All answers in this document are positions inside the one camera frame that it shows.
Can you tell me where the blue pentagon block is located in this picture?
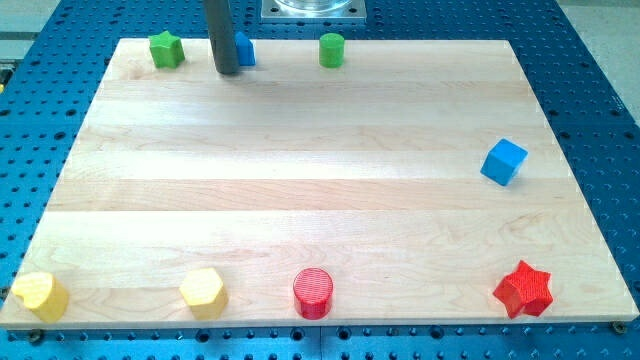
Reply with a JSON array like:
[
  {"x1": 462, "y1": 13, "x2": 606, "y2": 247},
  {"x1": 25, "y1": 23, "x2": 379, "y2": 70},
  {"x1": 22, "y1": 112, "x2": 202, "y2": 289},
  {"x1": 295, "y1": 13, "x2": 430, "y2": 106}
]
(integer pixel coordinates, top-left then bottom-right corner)
[{"x1": 235, "y1": 32, "x2": 256, "y2": 66}]

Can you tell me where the red cylinder block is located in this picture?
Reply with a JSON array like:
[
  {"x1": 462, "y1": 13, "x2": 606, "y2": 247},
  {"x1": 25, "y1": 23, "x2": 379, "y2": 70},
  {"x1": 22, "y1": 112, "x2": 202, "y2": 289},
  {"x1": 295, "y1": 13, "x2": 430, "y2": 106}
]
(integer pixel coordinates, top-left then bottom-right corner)
[{"x1": 293, "y1": 268, "x2": 334, "y2": 320}]

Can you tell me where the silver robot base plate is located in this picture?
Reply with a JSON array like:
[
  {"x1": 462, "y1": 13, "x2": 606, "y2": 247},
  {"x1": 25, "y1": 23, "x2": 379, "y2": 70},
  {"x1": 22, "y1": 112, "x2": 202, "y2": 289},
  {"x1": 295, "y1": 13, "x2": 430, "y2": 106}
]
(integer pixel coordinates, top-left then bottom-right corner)
[{"x1": 260, "y1": 0, "x2": 367, "y2": 23}]

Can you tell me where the green cylinder block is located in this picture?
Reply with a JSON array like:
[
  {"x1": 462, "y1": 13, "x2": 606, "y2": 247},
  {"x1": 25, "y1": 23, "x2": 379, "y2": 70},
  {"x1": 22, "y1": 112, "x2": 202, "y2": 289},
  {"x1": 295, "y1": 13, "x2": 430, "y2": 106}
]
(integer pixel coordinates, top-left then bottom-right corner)
[{"x1": 319, "y1": 33, "x2": 345, "y2": 68}]

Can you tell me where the blue perforated metal table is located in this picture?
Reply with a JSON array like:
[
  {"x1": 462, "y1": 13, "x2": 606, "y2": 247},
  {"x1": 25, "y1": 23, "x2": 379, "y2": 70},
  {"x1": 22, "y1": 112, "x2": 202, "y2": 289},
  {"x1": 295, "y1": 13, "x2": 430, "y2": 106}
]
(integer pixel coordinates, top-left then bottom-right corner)
[{"x1": 1, "y1": 0, "x2": 639, "y2": 359}]

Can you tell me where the yellow hexagon block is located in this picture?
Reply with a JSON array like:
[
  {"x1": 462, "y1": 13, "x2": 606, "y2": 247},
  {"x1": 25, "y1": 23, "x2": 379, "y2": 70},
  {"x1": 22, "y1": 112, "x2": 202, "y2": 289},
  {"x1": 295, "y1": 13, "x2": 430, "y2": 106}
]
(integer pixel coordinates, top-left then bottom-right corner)
[{"x1": 179, "y1": 268, "x2": 229, "y2": 321}]

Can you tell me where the yellow heart block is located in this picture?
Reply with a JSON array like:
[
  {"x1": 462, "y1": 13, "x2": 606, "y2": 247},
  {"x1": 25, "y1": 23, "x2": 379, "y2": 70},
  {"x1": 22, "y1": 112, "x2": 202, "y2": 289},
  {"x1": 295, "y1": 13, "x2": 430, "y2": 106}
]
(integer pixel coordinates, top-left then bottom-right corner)
[{"x1": 11, "y1": 272, "x2": 70, "y2": 323}]

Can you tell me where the red star block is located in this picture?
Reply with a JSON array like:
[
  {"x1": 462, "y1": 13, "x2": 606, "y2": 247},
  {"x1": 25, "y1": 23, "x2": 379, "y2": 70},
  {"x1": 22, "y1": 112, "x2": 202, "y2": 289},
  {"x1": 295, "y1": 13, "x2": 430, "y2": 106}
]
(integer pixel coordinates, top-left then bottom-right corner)
[{"x1": 493, "y1": 260, "x2": 554, "y2": 319}]

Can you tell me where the green star block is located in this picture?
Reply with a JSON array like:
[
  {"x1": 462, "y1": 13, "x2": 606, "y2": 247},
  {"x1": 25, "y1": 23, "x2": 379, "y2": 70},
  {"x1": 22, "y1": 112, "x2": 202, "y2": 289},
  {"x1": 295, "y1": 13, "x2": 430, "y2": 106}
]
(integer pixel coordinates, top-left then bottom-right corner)
[{"x1": 149, "y1": 30, "x2": 185, "y2": 69}]

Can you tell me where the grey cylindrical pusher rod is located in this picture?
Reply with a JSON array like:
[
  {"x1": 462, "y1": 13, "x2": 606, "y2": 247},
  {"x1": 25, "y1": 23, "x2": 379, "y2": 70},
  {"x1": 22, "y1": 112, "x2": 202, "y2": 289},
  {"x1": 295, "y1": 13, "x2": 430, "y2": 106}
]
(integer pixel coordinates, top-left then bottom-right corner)
[{"x1": 203, "y1": 0, "x2": 240, "y2": 75}]

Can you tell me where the blue cube block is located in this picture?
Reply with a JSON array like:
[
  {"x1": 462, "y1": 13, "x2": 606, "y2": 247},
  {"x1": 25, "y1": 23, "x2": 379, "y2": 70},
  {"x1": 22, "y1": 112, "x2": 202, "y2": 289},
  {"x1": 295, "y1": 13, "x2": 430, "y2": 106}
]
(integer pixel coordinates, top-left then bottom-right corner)
[{"x1": 480, "y1": 138, "x2": 528, "y2": 186}]

